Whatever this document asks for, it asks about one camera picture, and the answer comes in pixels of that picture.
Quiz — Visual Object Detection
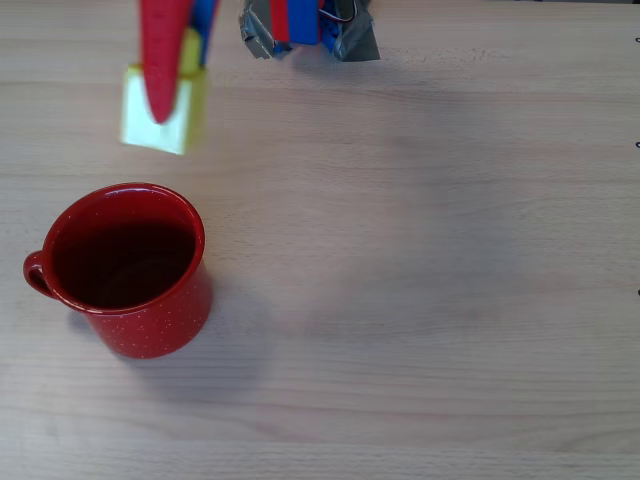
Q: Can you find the yellow-green toy building block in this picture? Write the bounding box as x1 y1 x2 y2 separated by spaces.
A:
119 27 209 157

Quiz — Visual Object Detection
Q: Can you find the thin robot servo cable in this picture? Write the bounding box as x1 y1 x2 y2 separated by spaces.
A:
319 0 361 24

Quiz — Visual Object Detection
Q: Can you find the red enamel mug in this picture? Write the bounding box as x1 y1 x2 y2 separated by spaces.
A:
22 182 213 360

